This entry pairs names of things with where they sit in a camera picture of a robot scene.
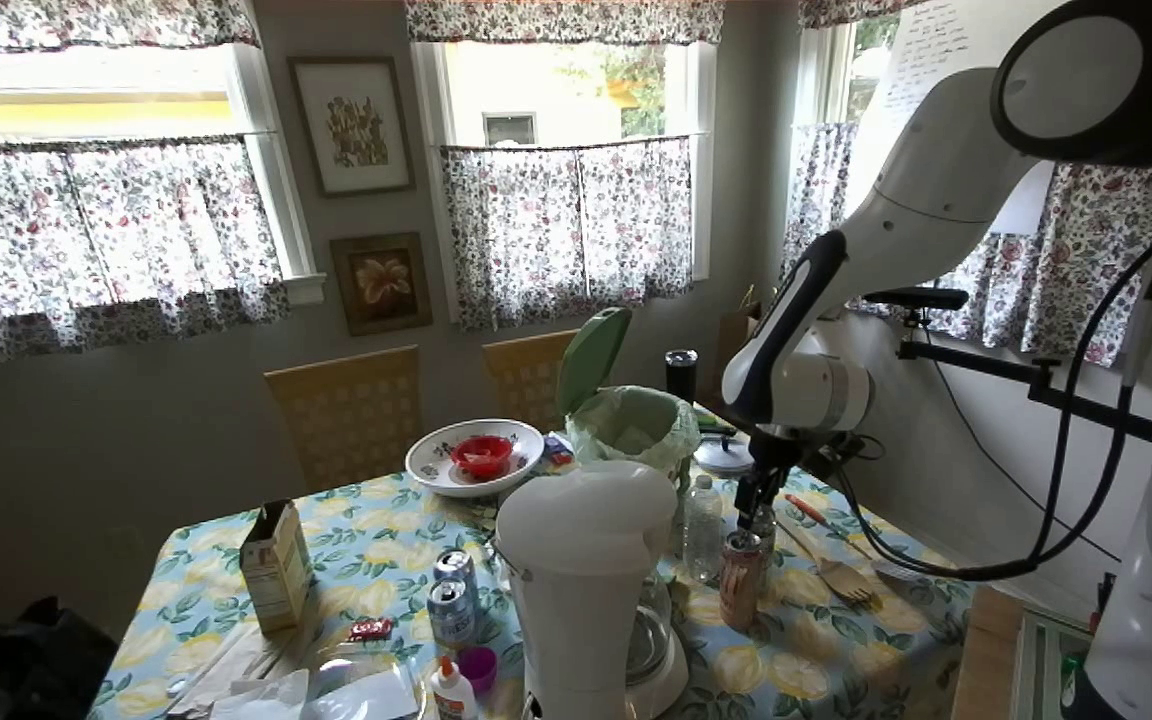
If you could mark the yellow chair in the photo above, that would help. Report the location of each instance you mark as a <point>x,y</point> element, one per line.
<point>348,416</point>
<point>524,372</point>

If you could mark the white glue bottle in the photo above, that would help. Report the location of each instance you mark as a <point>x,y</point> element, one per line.
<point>454,694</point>

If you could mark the lemon print tablecloth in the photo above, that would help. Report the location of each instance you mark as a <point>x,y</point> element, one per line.
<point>375,546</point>

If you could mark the framed flower picture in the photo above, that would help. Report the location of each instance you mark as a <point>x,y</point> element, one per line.
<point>353,127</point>

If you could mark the yellow chair back right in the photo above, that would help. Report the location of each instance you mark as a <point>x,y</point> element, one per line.
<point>524,372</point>

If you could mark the dark framed picture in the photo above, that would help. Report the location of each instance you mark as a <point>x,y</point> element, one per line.
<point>381,282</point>

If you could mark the white plate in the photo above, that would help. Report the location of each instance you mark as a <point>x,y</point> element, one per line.
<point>432,456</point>

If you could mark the wooden spatula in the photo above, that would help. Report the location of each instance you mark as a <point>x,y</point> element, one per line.
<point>838,576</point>

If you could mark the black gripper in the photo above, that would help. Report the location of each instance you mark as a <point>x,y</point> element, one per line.
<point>767,477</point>

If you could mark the yellow chair back left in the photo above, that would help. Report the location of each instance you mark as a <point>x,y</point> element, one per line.
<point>348,416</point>

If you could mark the green bin lid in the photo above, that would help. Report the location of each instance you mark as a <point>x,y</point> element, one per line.
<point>591,359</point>

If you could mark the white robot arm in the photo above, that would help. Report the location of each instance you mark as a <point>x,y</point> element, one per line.
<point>1031,191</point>

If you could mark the silver can behind coffee maker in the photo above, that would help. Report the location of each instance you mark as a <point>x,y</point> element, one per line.
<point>454,614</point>

